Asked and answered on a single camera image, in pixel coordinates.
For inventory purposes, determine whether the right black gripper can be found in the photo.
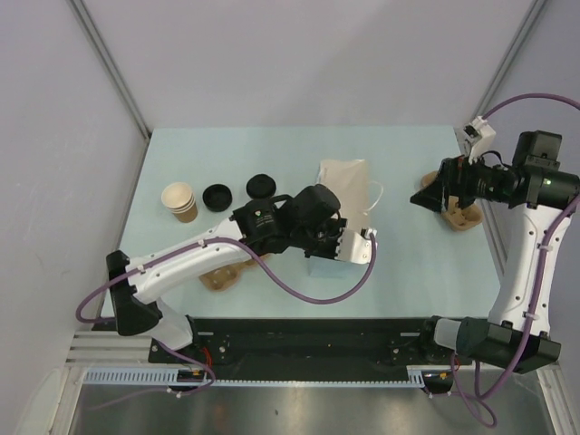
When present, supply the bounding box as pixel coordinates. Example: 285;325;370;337
411;148;511;214

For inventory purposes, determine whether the brown pulp cup carrier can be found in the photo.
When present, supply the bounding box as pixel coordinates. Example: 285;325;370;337
420;170;484;231

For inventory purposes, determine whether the light blue paper bag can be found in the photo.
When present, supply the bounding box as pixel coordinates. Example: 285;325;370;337
307;159;384;278

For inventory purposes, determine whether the black plastic cup lid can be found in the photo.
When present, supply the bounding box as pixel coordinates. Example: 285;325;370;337
246;173;276;199

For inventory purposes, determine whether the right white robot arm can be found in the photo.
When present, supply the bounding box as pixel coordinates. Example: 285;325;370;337
411;127;579;374

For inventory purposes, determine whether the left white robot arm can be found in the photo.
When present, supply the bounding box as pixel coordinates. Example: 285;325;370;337
106;184;347;363

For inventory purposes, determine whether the stack of black lids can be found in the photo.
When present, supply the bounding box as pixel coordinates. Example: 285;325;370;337
202;184;233;213

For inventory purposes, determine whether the stack of paper cups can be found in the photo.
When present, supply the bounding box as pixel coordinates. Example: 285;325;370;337
161;182;198;223

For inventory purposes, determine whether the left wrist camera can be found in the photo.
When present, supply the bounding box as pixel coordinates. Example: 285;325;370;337
335;228;376;265

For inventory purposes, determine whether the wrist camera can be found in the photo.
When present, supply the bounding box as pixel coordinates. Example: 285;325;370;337
335;228;376;265
461;116;497;164

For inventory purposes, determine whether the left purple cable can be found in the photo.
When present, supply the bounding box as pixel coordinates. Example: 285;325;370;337
74;233;380;400

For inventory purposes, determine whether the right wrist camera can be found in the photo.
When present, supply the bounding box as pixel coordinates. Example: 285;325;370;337
461;116;497;164

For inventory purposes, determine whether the white slotted cable duct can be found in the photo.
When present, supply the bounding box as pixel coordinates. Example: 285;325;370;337
82;366;425;389

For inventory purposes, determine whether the aluminium frame post right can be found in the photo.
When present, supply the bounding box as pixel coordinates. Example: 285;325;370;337
469;0;551;119

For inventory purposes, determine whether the aluminium frame post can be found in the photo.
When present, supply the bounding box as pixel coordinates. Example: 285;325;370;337
70;0;153;140
469;0;551;119

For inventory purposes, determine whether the aluminium frame post left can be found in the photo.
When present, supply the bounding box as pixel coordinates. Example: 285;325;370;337
70;0;153;140

